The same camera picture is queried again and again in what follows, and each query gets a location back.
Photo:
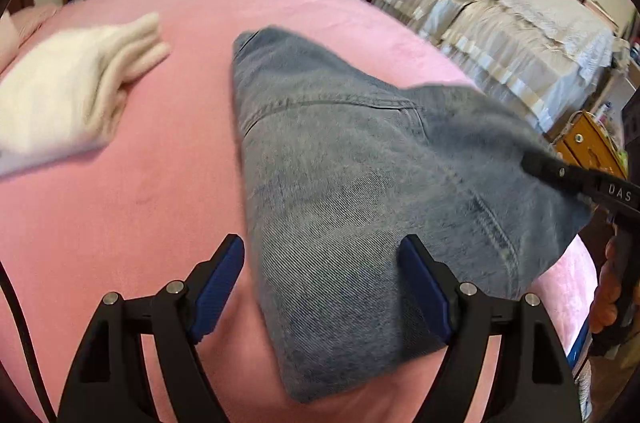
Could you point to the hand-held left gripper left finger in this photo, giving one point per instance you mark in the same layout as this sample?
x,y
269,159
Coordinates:
x,y
217,293

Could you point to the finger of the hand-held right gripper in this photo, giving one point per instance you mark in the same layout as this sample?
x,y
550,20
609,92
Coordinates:
x,y
555,170

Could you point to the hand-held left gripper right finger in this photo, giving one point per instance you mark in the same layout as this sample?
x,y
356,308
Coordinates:
x,y
425,293

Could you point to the blue denim jeans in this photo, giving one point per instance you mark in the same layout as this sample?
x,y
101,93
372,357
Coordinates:
x,y
350,183

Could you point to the person's right hand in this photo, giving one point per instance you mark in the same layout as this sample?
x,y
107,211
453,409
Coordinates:
x,y
602,303

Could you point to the wooden cabinet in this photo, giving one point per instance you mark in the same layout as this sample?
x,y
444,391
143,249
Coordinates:
x,y
585,143

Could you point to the pink bed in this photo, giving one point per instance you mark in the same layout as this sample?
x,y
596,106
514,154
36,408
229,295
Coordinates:
x,y
150,203

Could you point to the furniture with beige lace cover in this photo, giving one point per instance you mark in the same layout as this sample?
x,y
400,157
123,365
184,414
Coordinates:
x,y
505,28

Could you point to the folded white cloth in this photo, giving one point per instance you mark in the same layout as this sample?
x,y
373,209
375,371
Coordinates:
x,y
60,93

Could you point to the pink pillow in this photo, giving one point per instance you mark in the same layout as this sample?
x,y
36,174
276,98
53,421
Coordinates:
x,y
20,28

